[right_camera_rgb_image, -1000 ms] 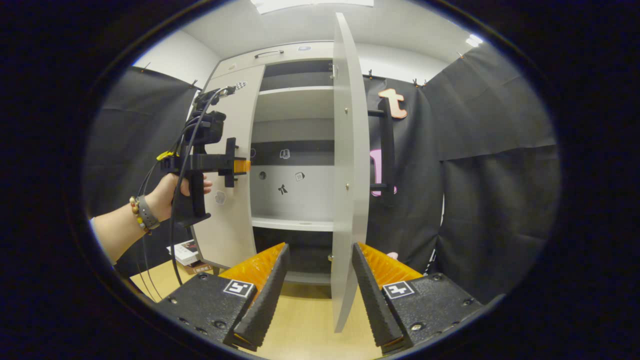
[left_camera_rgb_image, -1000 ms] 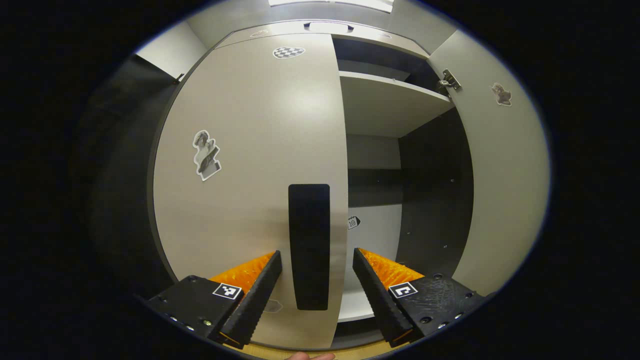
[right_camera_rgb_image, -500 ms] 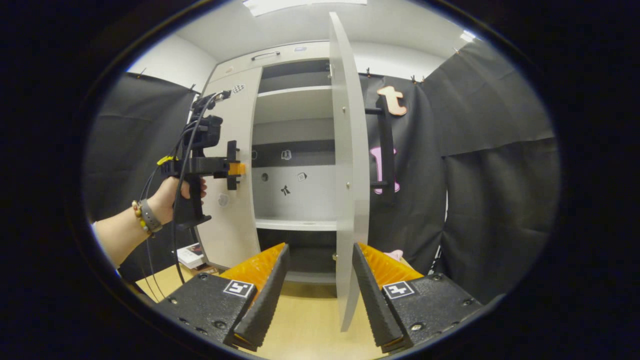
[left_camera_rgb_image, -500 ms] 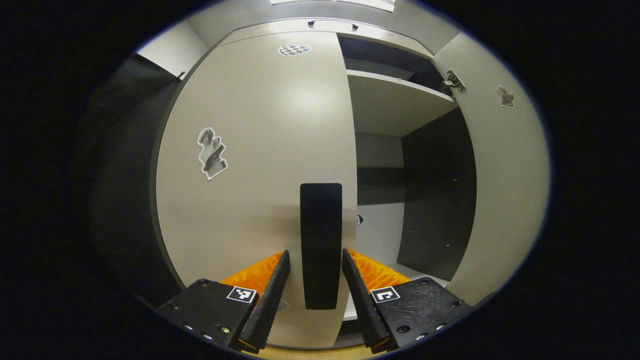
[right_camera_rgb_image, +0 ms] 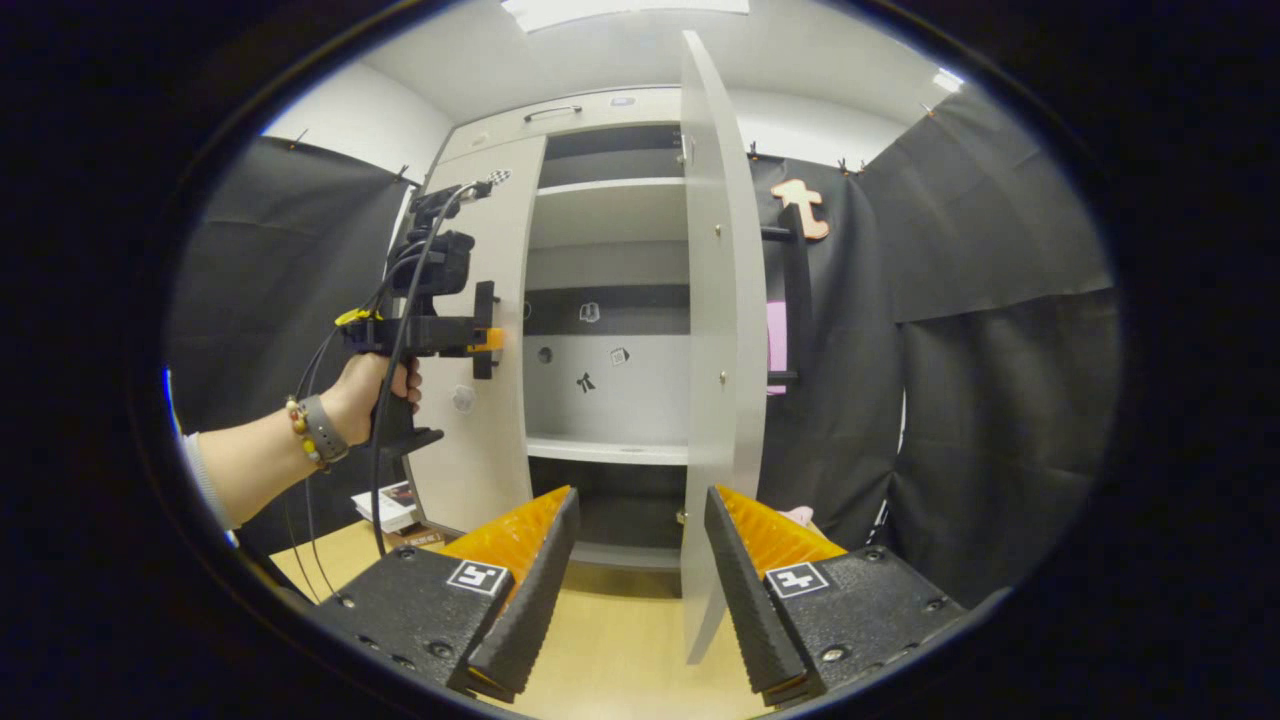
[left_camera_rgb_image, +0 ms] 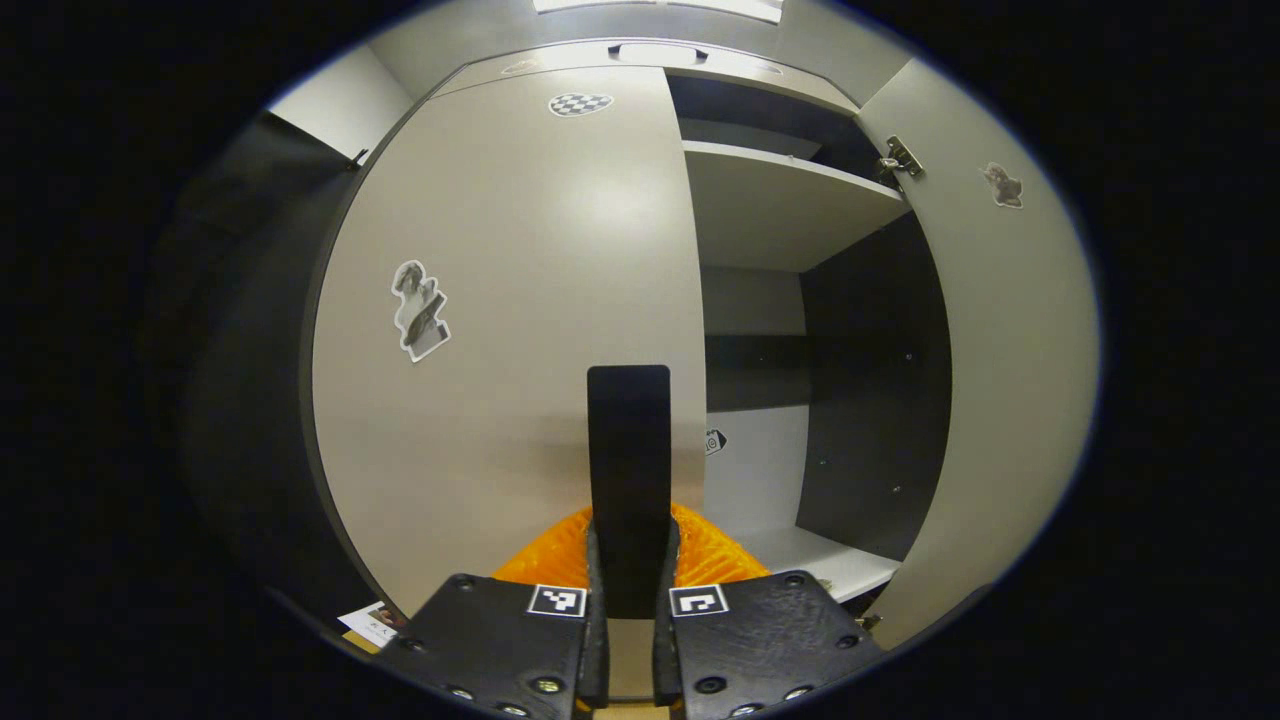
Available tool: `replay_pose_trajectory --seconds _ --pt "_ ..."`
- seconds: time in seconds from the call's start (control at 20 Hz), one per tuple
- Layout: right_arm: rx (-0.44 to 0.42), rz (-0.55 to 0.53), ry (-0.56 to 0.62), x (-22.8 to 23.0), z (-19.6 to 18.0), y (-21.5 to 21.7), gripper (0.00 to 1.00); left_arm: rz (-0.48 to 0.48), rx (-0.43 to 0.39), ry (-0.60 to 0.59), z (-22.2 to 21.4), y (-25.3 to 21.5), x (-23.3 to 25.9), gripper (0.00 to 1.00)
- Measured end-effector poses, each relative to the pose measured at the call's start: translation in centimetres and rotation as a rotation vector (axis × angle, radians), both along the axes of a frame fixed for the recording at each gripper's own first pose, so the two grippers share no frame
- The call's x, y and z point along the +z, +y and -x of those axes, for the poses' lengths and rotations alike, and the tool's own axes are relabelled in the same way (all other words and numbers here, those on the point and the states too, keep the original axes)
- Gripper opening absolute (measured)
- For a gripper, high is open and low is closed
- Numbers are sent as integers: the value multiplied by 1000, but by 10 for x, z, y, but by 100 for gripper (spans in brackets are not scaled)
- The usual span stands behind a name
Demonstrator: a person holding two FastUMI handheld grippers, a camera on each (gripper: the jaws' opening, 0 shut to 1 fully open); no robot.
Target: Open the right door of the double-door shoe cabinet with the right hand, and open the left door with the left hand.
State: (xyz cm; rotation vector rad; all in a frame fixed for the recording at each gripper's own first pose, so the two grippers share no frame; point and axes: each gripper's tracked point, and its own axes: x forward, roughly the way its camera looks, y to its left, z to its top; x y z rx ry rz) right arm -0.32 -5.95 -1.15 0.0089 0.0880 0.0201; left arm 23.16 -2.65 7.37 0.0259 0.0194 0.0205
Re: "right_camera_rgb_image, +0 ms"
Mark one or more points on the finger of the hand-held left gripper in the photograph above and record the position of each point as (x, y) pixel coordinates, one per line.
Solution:
(485, 340)

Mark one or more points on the white booklet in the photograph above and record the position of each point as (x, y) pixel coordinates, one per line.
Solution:
(385, 505)

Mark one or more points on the beige double-door shoe cabinet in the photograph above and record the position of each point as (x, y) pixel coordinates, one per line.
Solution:
(640, 400)

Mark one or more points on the black backdrop cloth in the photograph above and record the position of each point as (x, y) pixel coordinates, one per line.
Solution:
(1000, 400)

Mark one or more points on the long ceiling light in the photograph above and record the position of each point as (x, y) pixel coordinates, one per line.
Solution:
(620, 12)

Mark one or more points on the white cabinet shelf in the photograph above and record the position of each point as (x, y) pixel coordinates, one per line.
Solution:
(610, 450)
(610, 186)

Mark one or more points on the small brown box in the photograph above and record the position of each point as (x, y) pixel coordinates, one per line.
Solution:
(415, 538)

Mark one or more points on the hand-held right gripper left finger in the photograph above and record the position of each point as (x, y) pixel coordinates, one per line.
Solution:
(530, 600)

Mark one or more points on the grey wrist watch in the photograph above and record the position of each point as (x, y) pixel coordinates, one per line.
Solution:
(325, 430)

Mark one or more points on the small ceiling light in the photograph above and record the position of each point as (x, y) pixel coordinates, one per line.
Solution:
(948, 80)

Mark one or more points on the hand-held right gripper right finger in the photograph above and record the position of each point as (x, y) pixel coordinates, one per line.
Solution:
(750, 600)

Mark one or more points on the beige shoe cabinet door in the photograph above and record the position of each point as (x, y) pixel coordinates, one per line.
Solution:
(720, 300)
(500, 450)

